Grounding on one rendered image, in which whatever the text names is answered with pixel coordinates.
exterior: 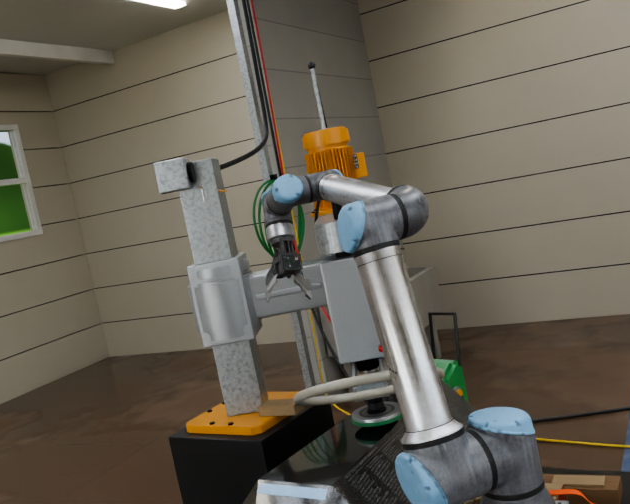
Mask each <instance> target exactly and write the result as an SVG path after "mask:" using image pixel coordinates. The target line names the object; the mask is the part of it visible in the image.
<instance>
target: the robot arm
mask: <svg viewBox="0 0 630 504"><path fill-rule="evenodd" d="M321 200H325V201H328V202H333V203H336V204H339V205H343V207H342V209H341V210H340V212H339V215H338V221H337V232H338V238H339V242H340V245H341V247H342V248H343V250H344V251H345V252H347V253H352V254H353V257H354V260H355V261H356V263H357V266H358V270H359V273H360V277H361V280H362V283H363V287H364V290H365V293H366V297H367V300H368V303H369V307H370V310H371V313H372V317H373V320H374V324H375V327H376V330H377V334H378V337H379V340H380V344H381V347H382V350H383V354H384V357H385V360H386V364H387V367H388V371H389V374H390V377H391V381H392V384H393V387H394V391H395V394H396V398H397V401H398V404H399V408H400V411H401V414H402V418H403V421H404V424H405V428H406V432H405V434H404V436H403V437H402V439H401V444H402V448H403V451H404V452H402V453H400V454H399V455H398V456H397V457H396V460H395V469H396V474H397V477H398V480H399V482H400V484H401V487H402V489H403V491H404V493H405V495H406V496H407V498H408V499H409V501H410V502H411V503H412V504H462V503H464V502H467V501H469V500H472V499H474V498H476V497H479V496H481V495H482V497H481V502H480V504H556V503H555V501H554V500H553V498H552V496H551V495H550V493H549V492H548V490H547V488H546V487H545V483H544V478H543V472H542V467H541V462H540V457H539V451H538V446H537V441H536V436H535V429H534V427H533V424H532V420H531V417H530V416H529V414H528V413H526V412H525V411H523V410H520V409H517V408H512V407H490V408H485V409H480V410H477V411H474V412H472V413H471V414H470V415H469V416H468V421H467V423H468V424H469V428H468V429H465V430H464V428H463V424H462V423H460V422H458V421H456V420H455V419H453V418H452V417H451V414H450V411H449V408H448V404H447V401H446V398H445V394H444V391H443V388H442V385H441V381H440V378H439V375H438V371H437V368H436V365H435V361H434V358H433V355H432V352H431V348H430V345H429V342H428V338H427V335H426V332H425V329H424V325H423V322H422V319H421V315H420V312H419V309H418V306H417V302H416V299H415V296H414V292H413V289H412V286H411V283H410V279H409V276H408V273H407V269H406V266H405V263H404V259H403V256H402V253H401V250H400V247H401V246H400V242H399V240H402V239H405V238H408V237H411V236H413V235H414V234H416V233H417V232H419V231H420V230H421V229H422V228H423V227H424V225H425V224H426V222H427V220H428V217H429V203H428V200H427V198H426V197H425V195H424V194H423V193H422V192H421V191H420V190H419V189H417V188H415V187H412V186H408V185H398V186H395V187H393V188H391V187H386V186H382V185H378V184H374V183H370V182H365V181H361V180H357V179H353V178H348V177H344V176H343V175H342V173H341V172H340V171H339V170H337V169H328V170H326V171H322V172H317V173H312V174H307V175H302V176H297V177H296V176H294V175H291V174H285V175H282V176H280V177H279V178H277V180H275V182H274V183H273V185H272V187H271V189H268V190H266V191H265V192H264V193H263V194H262V196H261V205H262V207H263V214H264V220H265V227H266V235H267V241H268V242H269V243H271V246H272V247H273V248H277V249H275V253H274V257H273V261H272V265H271V268H270V270H269V271H268V272H267V275H266V282H265V296H266V301H267V302H269V300H270V298H271V293H272V291H273V287H274V286H275V285H276V284H277V282H278V280H277V279H281V278H284V277H287V278H288V279H289V278H291V275H294V276H295V277H294V283H295V284H296V285H298V286H299V287H300V288H301V291H303V292H304V294H305V296H306V297H307V298H308V299H310V300H311V299H312V295H311V291H310V286H311V281H310V280H309V279H306V278H304V276H303V273H302V271H301V270H302V269H303V265H302V259H301V253H298V254H296V252H295V251H294V252H293V246H292V244H293V239H294V238H295V234H294V232H295V230H294V228H293V221H292V215H291V210H292V209H293V207H294V206H298V205H302V204H307V203H312V202H316V201H321ZM294 255H295V256H294ZM300 261H301V262H300Z"/></svg>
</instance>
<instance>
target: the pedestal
mask: <svg viewBox="0 0 630 504"><path fill-rule="evenodd" d="M304 407H305V408H304V409H303V410H301V411H300V412H299V413H298V414H297V415H290V416H288V417H286V418H285V419H283V420H282V421H280V422H279V423H277V424H276V425H274V426H273V427H271V428H270V429H268V430H267V431H265V432H264V433H261V434H257V435H254V436H251V435H227V434H204V433H188V432H187V427H185V428H183V429H182V430H180V431H178V432H176V433H175V434H173V435H171V436H169V437H168V439H169V444H170V448H171V453H172V457H173V461H174V466H175V470H176V475H177V479H178V484H179V488H180V493H181V497H182V501H183V504H243V502H244V501H245V499H246V498H247V496H248V495H249V493H250V492H251V490H252V489H253V487H254V486H255V484H256V483H257V481H258V479H259V478H261V477H262V476H264V475H265V474H267V473H268V472H269V471H271V470H272V469H274V468H275V467H277V466H278V465H279V464H281V463H282V462H284V461H285V460H287V459H288V458H289V457H291V456H292V455H294V454H295V453H297V452H298V451H299V450H301V449H302V448H304V447H305V446H307V445H308V444H309V443H311V442H312V441H314V440H315V439H317V438H318V437H319V436H321V435H322V434H324V433H325V432H326V431H328V430H329V429H331V428H332V427H334V426H335V423H334V418H333V413H332V408H331V404H327V405H316V406H304Z"/></svg>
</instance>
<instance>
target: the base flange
mask: <svg viewBox="0 0 630 504"><path fill-rule="evenodd" d="M267 393H268V400H274V399H293V398H294V396H295V394H297V393H298V392H267ZM286 417H288V416H265V417H260V415H259V412H253V413H247V414H242V415H236V416H231V417H228V416H227V413H226V408H225V403H224V401H223V402H222V403H221V404H219V405H217V406H215V407H213V408H212V409H210V410H207V411H206V412H205V413H203V414H201V415H199V416H197V417H196V418H194V419H192V420H190V421H188V422H187V423H186V427H187V432H188V433H204V434H227V435H251V436H254V435H257V434H261V433H264V432H265V431H267V430H268V429H270V428H271V427H273V426H274V425H276V424H277V423H279V422H280V421H282V420H283V419H285V418H286Z"/></svg>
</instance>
